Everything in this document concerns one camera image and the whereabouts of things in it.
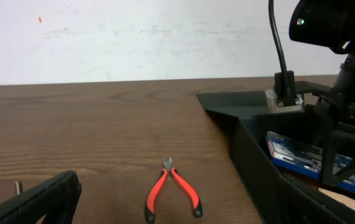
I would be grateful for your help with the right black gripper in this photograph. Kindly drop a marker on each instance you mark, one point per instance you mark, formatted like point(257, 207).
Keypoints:
point(334, 115)

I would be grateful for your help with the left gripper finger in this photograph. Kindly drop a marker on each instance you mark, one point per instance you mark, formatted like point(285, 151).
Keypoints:
point(53, 201)

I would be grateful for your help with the blue screwdriver set case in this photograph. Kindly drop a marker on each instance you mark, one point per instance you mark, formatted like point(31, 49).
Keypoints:
point(300, 158)

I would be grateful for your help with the orange scraper wooden handle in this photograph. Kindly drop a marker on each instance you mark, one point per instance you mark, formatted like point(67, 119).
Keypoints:
point(340, 198)

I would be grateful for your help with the red handled cutting pliers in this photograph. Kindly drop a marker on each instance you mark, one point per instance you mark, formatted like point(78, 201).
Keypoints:
point(171, 183)

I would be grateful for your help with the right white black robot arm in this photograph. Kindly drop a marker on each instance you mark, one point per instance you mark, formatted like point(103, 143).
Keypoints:
point(331, 24)

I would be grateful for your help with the dark green open box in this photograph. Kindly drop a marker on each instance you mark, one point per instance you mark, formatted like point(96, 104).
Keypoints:
point(280, 195)

